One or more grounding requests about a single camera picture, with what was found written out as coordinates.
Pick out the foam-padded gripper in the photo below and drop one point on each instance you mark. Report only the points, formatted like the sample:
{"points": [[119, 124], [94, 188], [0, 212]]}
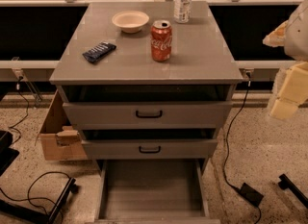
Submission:
{"points": [[298, 37]]}

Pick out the grey bottom drawer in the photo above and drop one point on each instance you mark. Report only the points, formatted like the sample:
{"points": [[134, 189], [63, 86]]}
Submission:
{"points": [[152, 192]]}

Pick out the grey drawer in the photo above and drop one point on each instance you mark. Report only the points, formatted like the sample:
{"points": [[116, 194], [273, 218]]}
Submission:
{"points": [[152, 192], [149, 144], [95, 107]]}

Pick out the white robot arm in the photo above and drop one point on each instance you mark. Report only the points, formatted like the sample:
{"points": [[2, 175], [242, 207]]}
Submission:
{"points": [[300, 17]]}

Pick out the grey drawer cabinet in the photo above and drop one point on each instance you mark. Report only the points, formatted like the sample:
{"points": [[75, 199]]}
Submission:
{"points": [[199, 54]]}

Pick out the grey middle drawer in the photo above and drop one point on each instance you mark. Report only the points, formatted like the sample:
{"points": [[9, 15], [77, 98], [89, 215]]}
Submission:
{"points": [[149, 144]]}

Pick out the grey top drawer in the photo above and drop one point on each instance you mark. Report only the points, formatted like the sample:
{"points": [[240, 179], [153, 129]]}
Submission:
{"points": [[95, 107]]}

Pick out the black stand leg right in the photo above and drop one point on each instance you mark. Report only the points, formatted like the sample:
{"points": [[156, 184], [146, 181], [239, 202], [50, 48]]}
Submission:
{"points": [[286, 183]]}

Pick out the black power adapter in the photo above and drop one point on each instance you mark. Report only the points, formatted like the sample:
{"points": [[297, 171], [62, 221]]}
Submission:
{"points": [[250, 194]]}

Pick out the red cola can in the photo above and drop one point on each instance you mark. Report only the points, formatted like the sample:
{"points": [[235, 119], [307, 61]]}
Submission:
{"points": [[161, 40]]}

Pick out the clear plastic water bottle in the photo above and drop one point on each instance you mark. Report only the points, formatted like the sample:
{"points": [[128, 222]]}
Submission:
{"points": [[183, 0]]}

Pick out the beige paper bowl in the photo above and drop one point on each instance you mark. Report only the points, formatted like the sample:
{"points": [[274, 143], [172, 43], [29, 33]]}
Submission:
{"points": [[130, 21]]}

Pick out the dark blue snack packet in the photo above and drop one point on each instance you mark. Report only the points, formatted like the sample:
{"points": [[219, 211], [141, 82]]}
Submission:
{"points": [[98, 52]]}

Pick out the brown cardboard box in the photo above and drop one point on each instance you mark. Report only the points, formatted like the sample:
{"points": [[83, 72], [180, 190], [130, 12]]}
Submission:
{"points": [[59, 141]]}

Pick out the black stand base left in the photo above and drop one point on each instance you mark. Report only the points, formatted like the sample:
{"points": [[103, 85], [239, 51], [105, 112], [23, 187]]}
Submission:
{"points": [[38, 210]]}

